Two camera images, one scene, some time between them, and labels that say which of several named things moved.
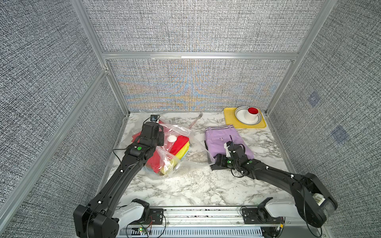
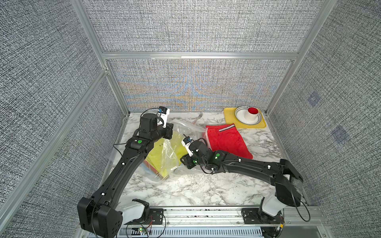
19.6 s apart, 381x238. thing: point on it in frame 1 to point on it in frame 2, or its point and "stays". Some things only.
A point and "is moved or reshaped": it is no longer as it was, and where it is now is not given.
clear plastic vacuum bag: [180, 151] is moved or reshaped
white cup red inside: [251, 113] stays
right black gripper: [222, 157] to [186, 159]
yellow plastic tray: [230, 119] stays
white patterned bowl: [241, 115] stays
